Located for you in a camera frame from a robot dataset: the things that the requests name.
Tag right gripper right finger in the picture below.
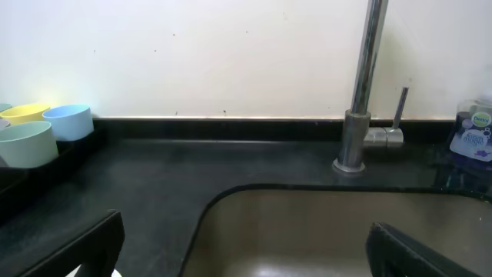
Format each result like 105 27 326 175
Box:
365 222 484 277

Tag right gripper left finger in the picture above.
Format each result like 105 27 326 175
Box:
17 210 126 277

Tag black tray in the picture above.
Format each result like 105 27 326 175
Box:
0 128 108 224

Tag steel sink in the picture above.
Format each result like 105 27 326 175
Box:
178 184 492 277

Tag blue cup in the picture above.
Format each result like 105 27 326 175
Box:
42 103 95 142

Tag steel tap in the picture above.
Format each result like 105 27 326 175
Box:
332 0 411 176

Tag blue soap bottle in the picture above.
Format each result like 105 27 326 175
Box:
448 98 492 170

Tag yellow cup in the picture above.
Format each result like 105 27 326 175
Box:
0 102 52 126

